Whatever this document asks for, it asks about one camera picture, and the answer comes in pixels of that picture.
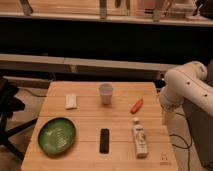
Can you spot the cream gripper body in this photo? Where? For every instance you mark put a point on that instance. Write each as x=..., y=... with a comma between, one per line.
x=167, y=116

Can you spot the green ceramic bowl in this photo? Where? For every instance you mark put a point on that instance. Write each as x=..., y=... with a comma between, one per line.
x=56, y=136

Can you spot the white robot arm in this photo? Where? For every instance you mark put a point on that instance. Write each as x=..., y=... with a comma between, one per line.
x=185, y=82

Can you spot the orange carrot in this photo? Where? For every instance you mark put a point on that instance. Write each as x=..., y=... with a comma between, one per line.
x=136, y=106

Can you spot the white plastic bottle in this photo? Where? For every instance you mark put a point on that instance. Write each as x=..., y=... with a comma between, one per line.
x=141, y=148

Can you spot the translucent plastic cup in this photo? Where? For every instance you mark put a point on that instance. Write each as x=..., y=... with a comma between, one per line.
x=106, y=92

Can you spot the black rectangular bar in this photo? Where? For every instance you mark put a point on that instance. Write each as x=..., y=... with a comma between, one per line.
x=104, y=141

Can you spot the white rectangular block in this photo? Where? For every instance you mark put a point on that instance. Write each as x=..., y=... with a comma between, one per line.
x=70, y=101

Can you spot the black chair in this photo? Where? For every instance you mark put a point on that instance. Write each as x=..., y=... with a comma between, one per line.
x=8, y=105

